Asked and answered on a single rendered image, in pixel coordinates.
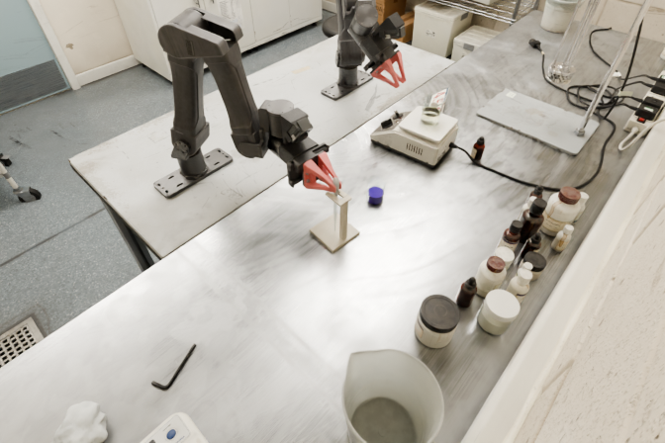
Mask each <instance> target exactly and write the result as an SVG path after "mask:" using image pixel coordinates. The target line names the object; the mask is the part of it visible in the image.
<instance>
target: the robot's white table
mask: <svg viewBox="0 0 665 443"><path fill-rule="evenodd" d="M337 38H338V35H336V36H334V37H332V38H330V39H327V40H325V41H323V42H321V43H319V44H315V45H313V46H311V47H309V48H307V49H305V50H302V51H300V52H298V53H296V54H294V55H292V56H289V57H287V58H285V59H283V60H281V61H279V62H276V63H274V64H272V65H270V66H268V67H266V68H263V69H261V70H259V71H257V72H255V73H253V74H250V75H248V76H246V78H247V81H248V84H249V87H250V90H251V93H252V96H253V99H254V101H255V104H256V106H257V108H258V109H259V107H260V106H261V105H262V103H263V102H264V100H277V99H285V100H289V101H291V102H292V103H293V104H294V109H295V108H297V107H298V108H299V109H301V110H302V111H304V112H305V113H307V114H308V115H309V118H308V119H309V121H310V122H311V124H312V126H313V129H312V130H311V131H310V132H309V135H308V137H309V138H311V139H312V140H313V141H315V142H316V143H318V144H321V143H323V142H325V143H326V144H327V145H328V146H329V147H331V146H332V145H334V144H335V143H337V142H338V141H340V140H341V139H343V138H344V137H346V136H347V135H349V134H350V133H352V132H354V131H355V130H357V129H358V128H360V127H361V126H363V125H364V124H365V123H367V122H368V121H370V120H371V119H373V118H374V117H376V116H377V115H379V114H380V113H382V112H383V111H385V110H386V109H388V108H389V107H391V106H392V105H394V104H395V103H397V102H398V101H400V100H401V99H403V98H404V97H406V96H407V95H409V94H410V93H412V92H413V91H415V90H416V89H418V88H419V87H421V86H422V85H424V84H425V83H427V82H428V81H430V80H431V79H433V78H434V77H435V76H436V75H438V74H439V73H441V72H442V71H444V70H445V69H447V68H448V67H450V66H451V65H453V64H454V63H455V61H453V60H450V59H447V58H444V57H441V56H439V55H436V54H433V53H430V52H427V51H425V50H422V49H419V48H416V47H414V46H411V45H408V44H403V43H401V42H398V41H395V40H391V41H392V42H393V43H397V45H398V47H397V48H396V49H395V51H396V50H399V51H400V52H401V54H402V59H403V66H404V71H405V76H406V80H407V81H406V82H405V83H401V82H400V81H399V83H400V86H399V87H398V88H395V87H393V86H391V85H389V84H388V83H386V82H384V81H381V80H379V79H377V78H374V77H373V79H372V80H371V81H369V82H367V83H366V84H364V85H362V86H361V87H359V88H357V89H355V90H354V91H352V92H350V93H349V94H347V95H345V96H344V97H342V98H340V99H339V100H337V101H334V100H332V99H330V98H328V97H326V96H324V95H322V94H321V90H323V89H325V88H326V87H328V86H330V85H332V84H334V83H335V82H337V80H338V67H336V65H335V53H336V50H337ZM204 113H205V117H206V121H207V122H209V123H210V135H209V137H208V138H207V140H206V141H205V142H204V143H203V145H202V146H201V149H202V153H203V155H204V154H206V153H208V152H210V151H211V150H213V149H215V148H220V149H222V150H223V151H225V152H226V153H227V154H229V155H230V156H232V157H233V162H232V163H230V164H228V165H227V166H225V167H223V168H222V169H220V170H218V171H217V172H215V173H213V174H212V175H210V176H208V177H206V178H205V179H203V180H201V181H200V182H198V183H196V184H195V185H193V186H191V187H189V188H188V189H186V190H184V191H183V192H181V193H179V194H178V195H176V196H174V197H172V198H171V199H166V198H165V197H164V196H162V195H161V194H160V193H159V192H158V191H157V190H156V189H155V188H154V186H153V183H154V182H155V181H157V180H159V179H161V178H163V177H164V176H166V175H168V174H170V173H172V172H173V171H175V170H177V169H179V168H180V167H179V164H178V161H177V159H175V158H171V152H172V149H173V145H172V143H171V135H170V129H171V128H172V127H173V118H174V111H171V112H169V113H167V114H165V115H163V116H161V117H158V118H156V119H154V120H152V121H150V122H148V123H145V124H143V125H141V126H139V127H137V128H135V129H132V130H130V131H128V132H126V133H123V134H120V135H118V136H116V137H114V138H112V139H110V140H107V141H105V142H103V143H101V144H99V145H97V146H95V147H93V148H90V149H88V150H86V151H84V152H81V153H79V154H77V155H75V156H74V157H72V158H70V159H68V161H69V163H70V166H71V168H72V169H73V170H74V172H75V173H76V174H77V175H78V176H79V177H80V178H81V179H82V180H83V181H84V182H85V183H86V184H87V185H88V186H89V187H90V188H91V189H92V190H93V191H94V192H95V193H96V195H97V196H98V197H99V199H100V200H101V202H102V204H103V206H104V207H105V209H106V211H107V212H108V214H109V216H110V218H111V219H112V221H113V223H114V225H115V226H116V228H117V230H118V232H119V233H120V235H121V237H122V239H123V240H124V242H125V243H126V245H127V246H128V248H129V250H130V251H131V253H132V255H133V257H134V258H135V260H136V262H137V264H138V265H139V267H140V269H141V271H142V272H144V271H145V270H147V269H148V268H150V267H151V266H153V265H154V264H155V263H154V261H153V259H152V257H151V255H150V253H149V251H148V249H149V250H150V251H151V252H152V253H153V254H154V255H155V256H156V257H157V258H158V259H159V260H162V259H163V258H165V257H166V256H168V255H169V254H171V253H172V252H174V251H175V250H176V249H178V248H179V247H181V246H182V245H184V244H185V243H187V242H188V241H190V240H191V239H193V238H194V237H196V236H197V235H199V234H200V233H202V232H203V231H205V230H206V229H208V228H209V227H211V226H212V225H214V224H215V223H217V222H219V221H220V220H222V219H223V218H225V217H226V216H228V215H229V214H231V213H232V212H234V211H235V210H237V209H238V208H240V207H241V206H243V205H244V204H246V203H247V202H249V201H250V200H252V199H253V198H255V197H256V196H258V195H259V194H261V193H262V192H264V191H265V190H267V189H268V188H269V187H271V186H272V185H274V184H275V183H277V182H278V181H280V180H281V179H283V178H284V177H286V176H287V175H288V174H287V164H286V163H284V162H283V161H282V160H281V159H280V158H278V157H277V156H276V155H275V154H273V153H272V152H271V151H270V150H269V149H268V151H267V152H266V154H265V156H264V157H263V159H262V158H257V157H255V158H246V157H244V156H242V155H241V154H239V153H238V151H237V150H236V148H235V145H234V143H233V140H232V138H231V133H232V130H231V127H230V120H229V117H228V113H227V110H226V107H225V104H224V102H223V99H222V97H221V94H220V92H219V90H217V91H215V92H212V93H210V94H208V95H206V96H204ZM147 248H148V249H147Z"/></svg>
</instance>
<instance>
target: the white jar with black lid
mask: <svg viewBox="0 0 665 443"><path fill-rule="evenodd" d="M459 319H460V311H459V308H458V306H457V304H456V303H455V302H454V301H453V300H452V299H450V298H449V297H447V296H444V295H430V296H428V297H426V298H425V299H424V300H423V301H422V304H421V307H420V309H419V312H418V315H417V319H416V322H415V334H416V336H417V338H418V340H419V341H420V342H421V343H422V344H423V345H425V346H427V347H430V348H442V347H444V346H446V345H447V344H448V343H449V342H450V340H451V338H452V336H453V334H454V331H455V329H456V327H457V324H458V322H459Z"/></svg>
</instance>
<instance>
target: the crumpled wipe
mask: <svg viewBox="0 0 665 443"><path fill-rule="evenodd" d="M106 420H107V415H106V414H105V413H103V412H101V411H100V404H99V403H96V402H93V401H83V402H81V403H77V404H74V405H72V406H71V407H70V408H69V409H68V410H67V412H66V414H65V418H64V421H63V422H62V424H61V425H60V426H59V427H58V429H57V430H56V431H55V434H54V437H53V440H52V442H51V443H102V442H104V441H105V440H106V439H107V436H108V433H107V430H106Z"/></svg>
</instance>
